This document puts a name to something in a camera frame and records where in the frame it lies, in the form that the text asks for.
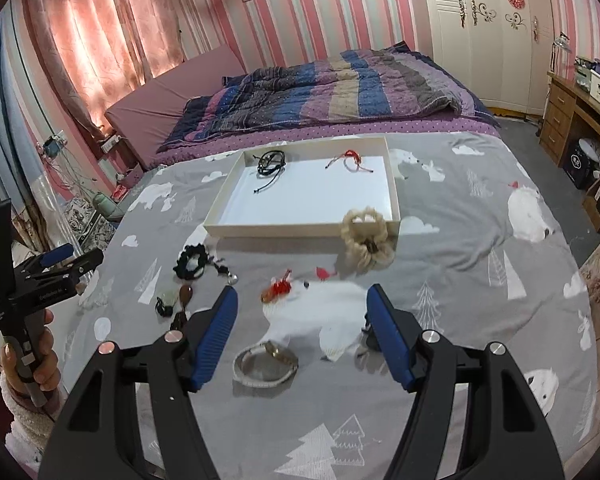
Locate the white band wristwatch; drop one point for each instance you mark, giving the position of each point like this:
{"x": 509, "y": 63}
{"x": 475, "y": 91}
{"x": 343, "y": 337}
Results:
{"x": 275, "y": 350}

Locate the brown stone pendant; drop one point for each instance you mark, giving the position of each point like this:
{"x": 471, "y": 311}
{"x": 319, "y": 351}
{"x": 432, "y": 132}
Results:
{"x": 185, "y": 293}

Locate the white wardrobe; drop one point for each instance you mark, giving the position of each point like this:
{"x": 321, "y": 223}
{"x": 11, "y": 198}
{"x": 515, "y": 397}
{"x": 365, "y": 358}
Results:
{"x": 480, "y": 60}

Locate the pink curtain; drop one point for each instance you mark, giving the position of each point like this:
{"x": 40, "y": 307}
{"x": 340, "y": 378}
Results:
{"x": 105, "y": 20}

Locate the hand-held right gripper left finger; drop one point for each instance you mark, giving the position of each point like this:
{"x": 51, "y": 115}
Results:
{"x": 215, "y": 340}

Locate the desk lamp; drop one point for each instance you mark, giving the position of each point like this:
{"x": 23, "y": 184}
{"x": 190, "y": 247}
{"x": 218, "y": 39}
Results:
{"x": 561, "y": 45}

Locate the red knot orange gourd pendant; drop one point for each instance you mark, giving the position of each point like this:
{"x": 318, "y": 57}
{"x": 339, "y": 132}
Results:
{"x": 279, "y": 287}

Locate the pink mattress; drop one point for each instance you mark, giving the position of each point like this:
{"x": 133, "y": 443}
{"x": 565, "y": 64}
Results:
{"x": 170, "y": 90}

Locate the white power strip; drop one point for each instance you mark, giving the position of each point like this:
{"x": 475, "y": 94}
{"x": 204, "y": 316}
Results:
{"x": 111, "y": 144}

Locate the wooden desk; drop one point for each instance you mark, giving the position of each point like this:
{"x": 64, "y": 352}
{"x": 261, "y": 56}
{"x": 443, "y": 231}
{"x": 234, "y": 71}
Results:
{"x": 560, "y": 105}

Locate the black bag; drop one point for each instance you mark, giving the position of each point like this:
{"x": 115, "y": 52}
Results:
{"x": 575, "y": 162}

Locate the purple dotted bedsheet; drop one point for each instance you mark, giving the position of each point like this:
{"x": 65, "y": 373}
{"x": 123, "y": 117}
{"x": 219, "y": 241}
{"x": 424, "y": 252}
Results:
{"x": 280, "y": 135}

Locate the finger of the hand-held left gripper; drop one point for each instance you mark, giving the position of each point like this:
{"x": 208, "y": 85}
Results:
{"x": 82, "y": 262}
{"x": 55, "y": 256}

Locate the cream fluffy scrunchie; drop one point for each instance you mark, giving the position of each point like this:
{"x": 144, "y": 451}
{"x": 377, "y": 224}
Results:
{"x": 352, "y": 255}

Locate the striped quilt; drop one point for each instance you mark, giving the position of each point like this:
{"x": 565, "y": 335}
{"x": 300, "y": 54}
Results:
{"x": 330, "y": 85}

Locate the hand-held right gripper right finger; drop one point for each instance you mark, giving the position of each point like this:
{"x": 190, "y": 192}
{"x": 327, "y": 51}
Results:
{"x": 390, "y": 340}

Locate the person's left forearm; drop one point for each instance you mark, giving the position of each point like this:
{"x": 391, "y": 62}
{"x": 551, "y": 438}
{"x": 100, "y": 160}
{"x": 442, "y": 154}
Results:
{"x": 25, "y": 430}

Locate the grey polar bear blanket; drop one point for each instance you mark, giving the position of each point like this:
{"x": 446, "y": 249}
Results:
{"x": 455, "y": 260}

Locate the light blue curtain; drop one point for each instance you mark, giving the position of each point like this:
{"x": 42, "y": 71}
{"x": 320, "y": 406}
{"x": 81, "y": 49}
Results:
{"x": 5, "y": 110}

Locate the person's left hand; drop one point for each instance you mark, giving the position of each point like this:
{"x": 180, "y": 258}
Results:
{"x": 50, "y": 365}

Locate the green cup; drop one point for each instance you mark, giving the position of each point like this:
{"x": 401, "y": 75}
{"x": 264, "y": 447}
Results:
{"x": 102, "y": 206}

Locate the small white fan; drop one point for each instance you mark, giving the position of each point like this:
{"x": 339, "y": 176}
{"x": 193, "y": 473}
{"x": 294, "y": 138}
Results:
{"x": 594, "y": 152}

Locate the white shallow tray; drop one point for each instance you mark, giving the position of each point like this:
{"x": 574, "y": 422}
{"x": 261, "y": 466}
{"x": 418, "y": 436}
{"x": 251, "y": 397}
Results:
{"x": 300, "y": 195}

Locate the black hair claw clip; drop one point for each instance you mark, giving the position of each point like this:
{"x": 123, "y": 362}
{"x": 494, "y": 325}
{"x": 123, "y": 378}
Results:
{"x": 366, "y": 332}

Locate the pale green jade pendant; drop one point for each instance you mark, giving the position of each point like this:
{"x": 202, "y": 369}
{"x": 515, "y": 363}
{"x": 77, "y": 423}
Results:
{"x": 166, "y": 294}

